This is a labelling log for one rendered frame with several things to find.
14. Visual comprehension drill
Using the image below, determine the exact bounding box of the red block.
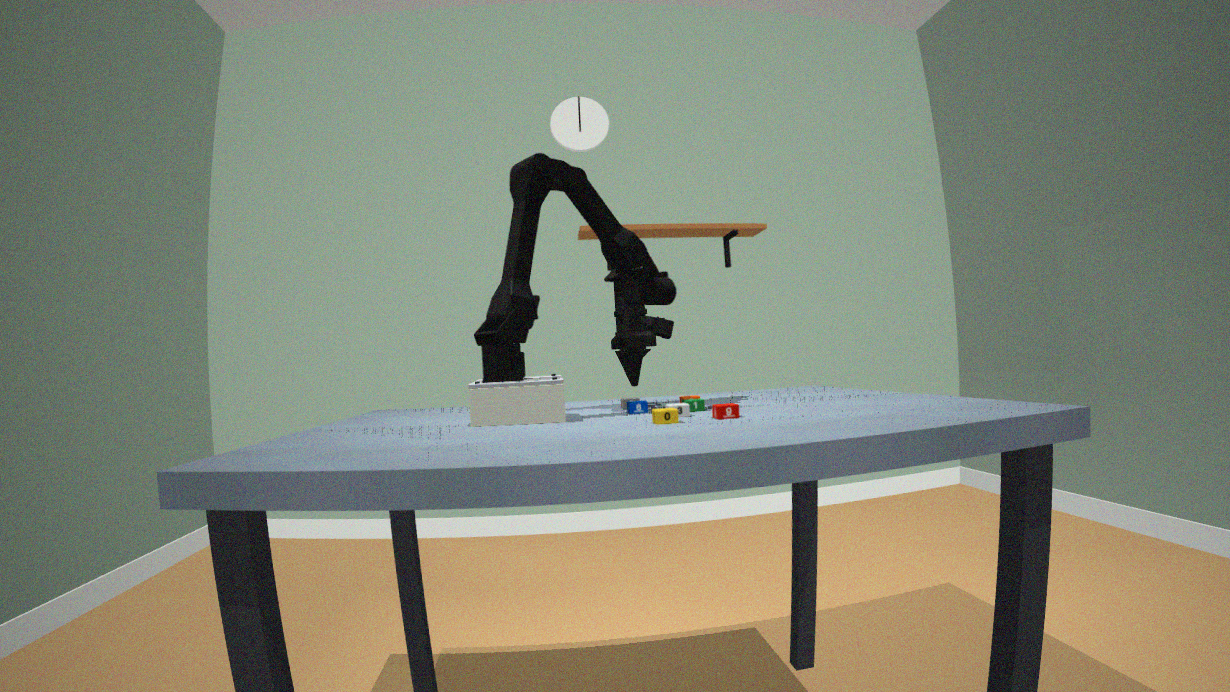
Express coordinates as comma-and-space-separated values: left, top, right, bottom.
712, 403, 739, 420

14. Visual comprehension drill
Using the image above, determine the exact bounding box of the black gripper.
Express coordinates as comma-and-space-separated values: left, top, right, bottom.
611, 304, 656, 386

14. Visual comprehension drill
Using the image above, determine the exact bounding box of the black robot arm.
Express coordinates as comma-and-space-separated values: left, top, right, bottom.
474, 152, 677, 383

